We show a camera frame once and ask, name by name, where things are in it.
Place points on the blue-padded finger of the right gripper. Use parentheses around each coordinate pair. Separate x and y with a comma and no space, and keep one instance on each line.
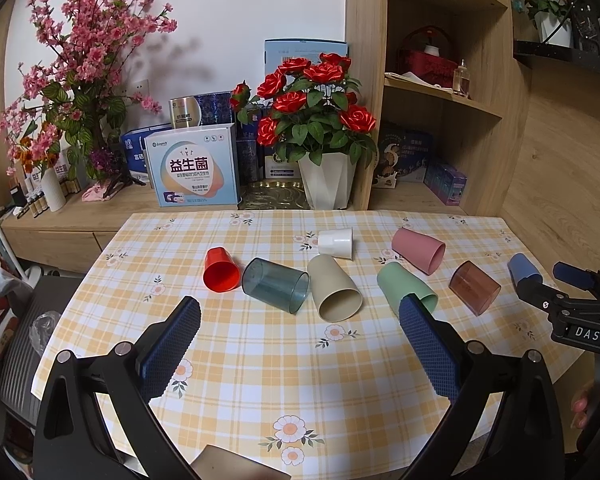
(573,276)

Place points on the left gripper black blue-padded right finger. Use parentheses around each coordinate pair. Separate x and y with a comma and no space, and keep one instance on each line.
(525,440)

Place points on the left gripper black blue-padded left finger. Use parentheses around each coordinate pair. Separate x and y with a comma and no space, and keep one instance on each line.
(72,440)

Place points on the red plastic cup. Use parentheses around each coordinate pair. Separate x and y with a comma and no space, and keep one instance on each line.
(221,274)

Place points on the blue plastic cup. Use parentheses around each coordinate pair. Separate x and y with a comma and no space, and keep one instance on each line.
(521,268)

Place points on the transparent brown plastic cup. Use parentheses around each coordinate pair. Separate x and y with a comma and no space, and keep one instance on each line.
(474,287)

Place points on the pink plastic cup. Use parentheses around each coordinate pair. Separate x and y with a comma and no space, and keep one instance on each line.
(423,251)

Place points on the green plastic cup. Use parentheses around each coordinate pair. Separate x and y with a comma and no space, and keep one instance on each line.
(396,282)

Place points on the beige plastic cup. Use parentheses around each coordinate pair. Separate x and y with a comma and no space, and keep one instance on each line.
(334,293)

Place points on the white plastic cup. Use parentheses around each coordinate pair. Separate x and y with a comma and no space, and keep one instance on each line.
(337,243)

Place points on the transparent teal plastic cup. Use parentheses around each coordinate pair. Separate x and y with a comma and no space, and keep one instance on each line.
(278,286)

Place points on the purple box on shelf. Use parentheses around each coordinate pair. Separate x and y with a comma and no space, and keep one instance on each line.
(446,182)

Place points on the low wooden cabinet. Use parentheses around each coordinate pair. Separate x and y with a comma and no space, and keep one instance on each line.
(131,225)

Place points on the illustrated snack box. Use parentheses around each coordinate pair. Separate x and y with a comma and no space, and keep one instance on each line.
(403,155)

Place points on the glass perfume bottle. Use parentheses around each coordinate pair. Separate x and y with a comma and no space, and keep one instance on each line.
(461,80)

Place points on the yellow plaid floral tablecloth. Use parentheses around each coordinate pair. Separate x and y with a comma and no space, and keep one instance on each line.
(318,400)

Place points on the white cylindrical vase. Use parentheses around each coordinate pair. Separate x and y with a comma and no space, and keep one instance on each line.
(50,186)

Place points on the red basket on shelf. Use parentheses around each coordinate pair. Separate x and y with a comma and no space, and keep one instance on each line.
(428,56)

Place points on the wooden shelf unit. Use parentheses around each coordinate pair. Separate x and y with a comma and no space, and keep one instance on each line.
(480,135)

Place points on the white probiotic product box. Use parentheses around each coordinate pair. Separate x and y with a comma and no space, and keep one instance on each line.
(195,166)

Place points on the blue tissue pack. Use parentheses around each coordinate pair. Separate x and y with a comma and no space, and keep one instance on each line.
(133,148)

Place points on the gold patterned tray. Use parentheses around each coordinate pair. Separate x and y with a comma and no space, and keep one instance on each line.
(273,194)

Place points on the red rose bouquet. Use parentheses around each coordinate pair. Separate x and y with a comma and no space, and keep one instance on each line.
(309,110)

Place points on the silver metal tin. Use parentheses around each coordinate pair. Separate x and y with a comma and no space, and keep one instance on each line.
(185,112)

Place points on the light blue upright box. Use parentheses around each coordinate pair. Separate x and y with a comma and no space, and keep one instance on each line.
(277,51)

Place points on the pink cherry blossom arrangement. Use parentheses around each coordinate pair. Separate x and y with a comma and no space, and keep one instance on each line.
(75,104)

